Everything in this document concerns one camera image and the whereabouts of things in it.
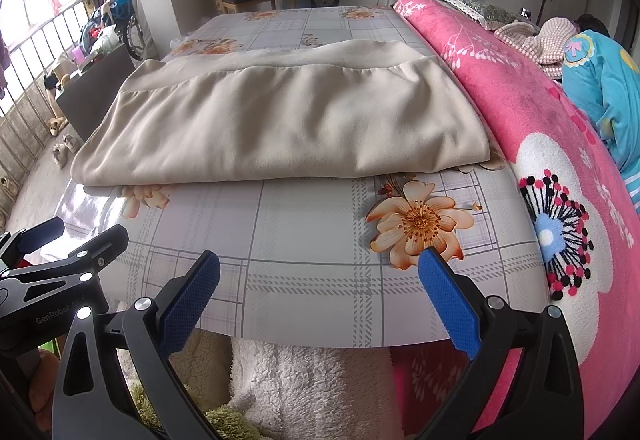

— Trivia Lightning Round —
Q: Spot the beige zip jacket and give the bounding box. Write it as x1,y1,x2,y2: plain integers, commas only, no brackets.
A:
71,39,493,186

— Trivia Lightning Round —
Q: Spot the dark flat cabinet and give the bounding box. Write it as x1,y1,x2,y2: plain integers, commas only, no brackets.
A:
55,42,137,143

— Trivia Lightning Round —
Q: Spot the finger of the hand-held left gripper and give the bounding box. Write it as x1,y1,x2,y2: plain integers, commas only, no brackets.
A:
0,224,130,301
0,217,66,266

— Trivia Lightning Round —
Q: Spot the lace trimmed pillow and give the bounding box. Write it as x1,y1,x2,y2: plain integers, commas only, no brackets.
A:
432,0,526,28

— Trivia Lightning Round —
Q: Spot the floral plaid bed sheet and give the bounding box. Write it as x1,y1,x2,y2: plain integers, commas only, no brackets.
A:
52,5,551,348

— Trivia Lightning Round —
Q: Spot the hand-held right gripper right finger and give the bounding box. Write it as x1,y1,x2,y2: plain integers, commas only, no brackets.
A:
410,247,585,440

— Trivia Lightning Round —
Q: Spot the white fluffy blanket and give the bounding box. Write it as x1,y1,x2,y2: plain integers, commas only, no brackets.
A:
229,337,401,440

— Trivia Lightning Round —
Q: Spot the pink floral blanket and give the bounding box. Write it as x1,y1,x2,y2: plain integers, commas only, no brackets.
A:
390,0,640,440

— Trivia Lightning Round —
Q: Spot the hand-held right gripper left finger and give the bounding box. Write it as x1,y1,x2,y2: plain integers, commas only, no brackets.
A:
51,250,236,440

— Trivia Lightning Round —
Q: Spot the pink white knit cloth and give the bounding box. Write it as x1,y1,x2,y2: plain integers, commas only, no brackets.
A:
495,17,581,78

